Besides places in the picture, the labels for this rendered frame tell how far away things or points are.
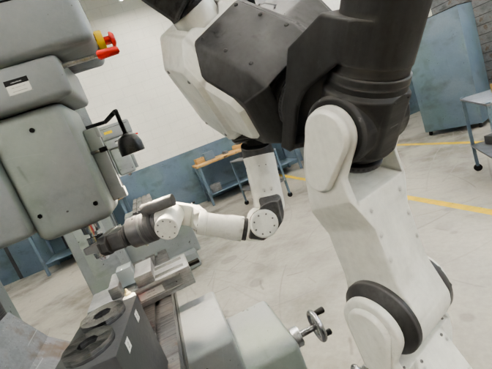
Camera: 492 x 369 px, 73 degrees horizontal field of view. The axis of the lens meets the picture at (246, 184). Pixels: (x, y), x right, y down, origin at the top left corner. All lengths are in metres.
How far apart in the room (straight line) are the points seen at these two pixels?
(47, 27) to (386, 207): 0.83
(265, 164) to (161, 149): 6.66
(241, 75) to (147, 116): 7.00
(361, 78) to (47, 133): 0.74
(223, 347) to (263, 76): 0.73
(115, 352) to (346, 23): 0.60
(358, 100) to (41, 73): 0.73
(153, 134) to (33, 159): 6.62
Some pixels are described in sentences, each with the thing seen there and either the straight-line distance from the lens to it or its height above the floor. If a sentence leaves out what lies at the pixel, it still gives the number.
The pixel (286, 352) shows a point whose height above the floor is 0.75.
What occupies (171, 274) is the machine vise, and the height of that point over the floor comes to 1.02.
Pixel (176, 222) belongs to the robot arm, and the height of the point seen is 1.24.
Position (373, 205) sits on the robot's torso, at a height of 1.23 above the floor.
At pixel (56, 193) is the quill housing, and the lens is 0.96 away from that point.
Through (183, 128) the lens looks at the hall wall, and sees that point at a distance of 7.57.
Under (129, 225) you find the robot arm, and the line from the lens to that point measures 0.97.
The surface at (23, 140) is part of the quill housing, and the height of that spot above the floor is 1.56.
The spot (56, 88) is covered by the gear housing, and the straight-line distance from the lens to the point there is 0.94.
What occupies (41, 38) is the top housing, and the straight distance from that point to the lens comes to 0.96.
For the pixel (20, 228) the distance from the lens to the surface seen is 0.98.
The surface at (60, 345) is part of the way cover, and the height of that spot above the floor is 0.96.
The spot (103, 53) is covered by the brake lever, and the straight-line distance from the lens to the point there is 0.95.
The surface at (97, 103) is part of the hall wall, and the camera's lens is 7.67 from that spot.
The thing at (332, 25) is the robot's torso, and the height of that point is 1.50.
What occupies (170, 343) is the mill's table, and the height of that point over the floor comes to 0.96.
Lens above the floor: 1.43
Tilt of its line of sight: 11 degrees down
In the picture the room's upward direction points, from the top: 21 degrees counter-clockwise
